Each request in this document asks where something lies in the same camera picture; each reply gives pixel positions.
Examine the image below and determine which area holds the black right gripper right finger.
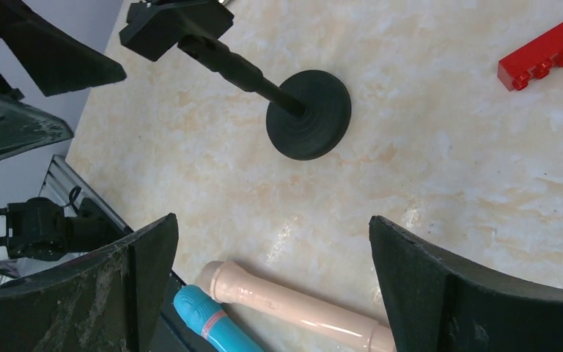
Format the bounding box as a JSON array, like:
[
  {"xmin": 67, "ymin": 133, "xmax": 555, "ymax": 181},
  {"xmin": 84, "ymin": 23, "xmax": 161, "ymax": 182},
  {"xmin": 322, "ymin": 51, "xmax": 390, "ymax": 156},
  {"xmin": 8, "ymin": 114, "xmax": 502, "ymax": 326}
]
[{"xmin": 369, "ymin": 216, "xmax": 563, "ymax": 351}]

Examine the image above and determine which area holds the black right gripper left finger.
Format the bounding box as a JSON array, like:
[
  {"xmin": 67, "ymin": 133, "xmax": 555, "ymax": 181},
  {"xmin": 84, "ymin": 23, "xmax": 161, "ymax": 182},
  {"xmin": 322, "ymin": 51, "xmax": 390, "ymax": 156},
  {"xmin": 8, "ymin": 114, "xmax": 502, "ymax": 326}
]
[{"xmin": 0, "ymin": 214, "xmax": 179, "ymax": 351}]

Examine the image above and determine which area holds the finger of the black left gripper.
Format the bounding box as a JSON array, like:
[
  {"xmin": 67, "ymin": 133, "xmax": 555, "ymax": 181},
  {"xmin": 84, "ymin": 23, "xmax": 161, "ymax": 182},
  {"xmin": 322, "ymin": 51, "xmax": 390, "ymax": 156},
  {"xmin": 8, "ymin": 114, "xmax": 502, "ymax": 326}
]
[
  {"xmin": 0, "ymin": 94, "xmax": 74, "ymax": 161},
  {"xmin": 0, "ymin": 1, "xmax": 127, "ymax": 97}
]

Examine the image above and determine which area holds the beige microphone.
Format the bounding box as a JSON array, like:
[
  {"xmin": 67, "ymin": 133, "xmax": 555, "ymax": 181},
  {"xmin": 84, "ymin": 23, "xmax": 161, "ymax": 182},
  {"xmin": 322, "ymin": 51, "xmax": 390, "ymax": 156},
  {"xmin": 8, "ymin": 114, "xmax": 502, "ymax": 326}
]
[{"xmin": 196, "ymin": 261, "xmax": 396, "ymax": 351}]

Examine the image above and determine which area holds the black round-base mic stand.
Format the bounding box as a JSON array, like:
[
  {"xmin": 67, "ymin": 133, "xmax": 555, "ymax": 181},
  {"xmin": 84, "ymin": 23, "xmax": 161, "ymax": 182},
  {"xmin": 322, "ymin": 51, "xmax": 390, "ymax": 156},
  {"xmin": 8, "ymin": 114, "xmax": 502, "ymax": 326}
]
[{"xmin": 119, "ymin": 1, "xmax": 352, "ymax": 161}]

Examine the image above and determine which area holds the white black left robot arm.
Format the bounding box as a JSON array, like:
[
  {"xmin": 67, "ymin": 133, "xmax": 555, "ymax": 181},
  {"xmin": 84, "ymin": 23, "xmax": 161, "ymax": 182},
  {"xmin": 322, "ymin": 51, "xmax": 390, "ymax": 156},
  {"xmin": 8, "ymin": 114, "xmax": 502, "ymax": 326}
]
[{"xmin": 0, "ymin": 1, "xmax": 126, "ymax": 283}]

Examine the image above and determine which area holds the light blue microphone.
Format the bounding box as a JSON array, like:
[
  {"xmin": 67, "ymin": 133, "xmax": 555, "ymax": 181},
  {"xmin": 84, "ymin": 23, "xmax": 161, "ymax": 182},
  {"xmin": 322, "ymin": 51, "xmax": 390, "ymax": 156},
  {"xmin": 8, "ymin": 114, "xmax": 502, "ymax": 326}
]
[{"xmin": 172, "ymin": 285, "xmax": 263, "ymax": 352}]

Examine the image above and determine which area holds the red toy brick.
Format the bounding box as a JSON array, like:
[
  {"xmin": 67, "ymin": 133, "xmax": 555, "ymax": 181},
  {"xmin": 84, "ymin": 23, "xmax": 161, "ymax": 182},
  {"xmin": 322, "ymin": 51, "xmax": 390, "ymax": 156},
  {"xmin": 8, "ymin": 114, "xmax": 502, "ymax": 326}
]
[{"xmin": 496, "ymin": 22, "xmax": 563, "ymax": 91}]

